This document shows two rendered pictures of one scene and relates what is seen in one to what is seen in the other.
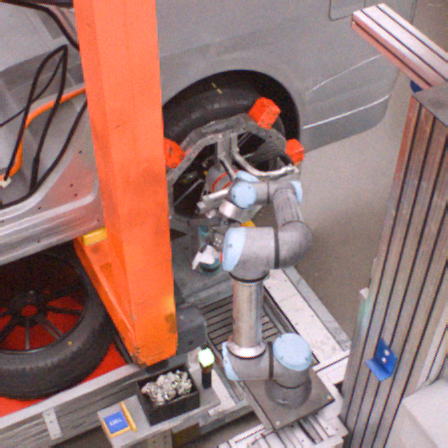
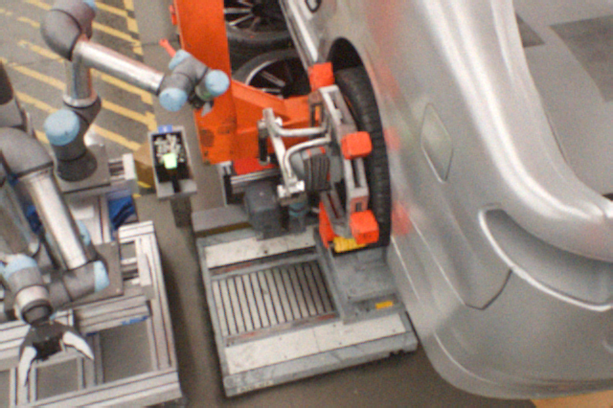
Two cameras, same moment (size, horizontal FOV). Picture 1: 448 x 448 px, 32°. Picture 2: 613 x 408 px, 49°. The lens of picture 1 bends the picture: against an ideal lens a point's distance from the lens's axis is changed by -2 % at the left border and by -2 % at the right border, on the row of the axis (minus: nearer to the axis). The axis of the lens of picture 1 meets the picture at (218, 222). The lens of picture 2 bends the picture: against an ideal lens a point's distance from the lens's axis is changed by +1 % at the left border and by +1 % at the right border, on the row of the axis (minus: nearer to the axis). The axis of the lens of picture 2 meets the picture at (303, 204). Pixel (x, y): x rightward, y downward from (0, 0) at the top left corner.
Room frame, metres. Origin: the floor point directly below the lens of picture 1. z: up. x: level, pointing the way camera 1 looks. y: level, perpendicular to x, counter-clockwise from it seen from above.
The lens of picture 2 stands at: (2.55, -1.69, 2.60)
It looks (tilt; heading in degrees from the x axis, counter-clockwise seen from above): 50 degrees down; 103
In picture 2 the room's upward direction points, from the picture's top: straight up
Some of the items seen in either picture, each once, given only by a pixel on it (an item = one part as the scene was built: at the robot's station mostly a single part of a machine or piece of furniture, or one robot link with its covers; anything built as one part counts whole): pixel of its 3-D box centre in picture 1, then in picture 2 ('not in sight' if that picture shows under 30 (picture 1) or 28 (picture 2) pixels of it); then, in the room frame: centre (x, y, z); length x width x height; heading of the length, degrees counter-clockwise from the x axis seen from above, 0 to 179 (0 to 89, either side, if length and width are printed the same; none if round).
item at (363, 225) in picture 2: (290, 152); (363, 227); (2.43, -0.29, 0.85); 0.09 x 0.08 x 0.07; 118
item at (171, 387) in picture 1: (167, 393); (170, 155); (1.50, 0.18, 0.51); 0.20 x 0.14 x 0.13; 115
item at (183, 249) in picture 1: (204, 240); (368, 240); (2.43, 0.06, 0.32); 0.40 x 0.30 x 0.28; 118
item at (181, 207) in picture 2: (155, 440); (177, 190); (1.47, 0.25, 0.21); 0.10 x 0.10 x 0.42; 28
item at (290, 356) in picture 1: (289, 358); (65, 132); (1.34, -0.22, 0.98); 0.13 x 0.12 x 0.14; 91
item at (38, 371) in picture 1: (31, 318); (295, 105); (1.93, 0.77, 0.39); 0.66 x 0.66 x 0.24
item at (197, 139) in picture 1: (222, 178); (334, 163); (2.27, -0.02, 0.85); 0.54 x 0.07 x 0.54; 118
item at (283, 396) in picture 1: (289, 379); (73, 157); (1.34, -0.22, 0.87); 0.15 x 0.15 x 0.10
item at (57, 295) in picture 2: not in sight; (44, 299); (1.67, -0.93, 1.12); 0.11 x 0.08 x 0.11; 43
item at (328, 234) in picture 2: not in sight; (341, 223); (2.31, 0.00, 0.48); 0.16 x 0.12 x 0.17; 28
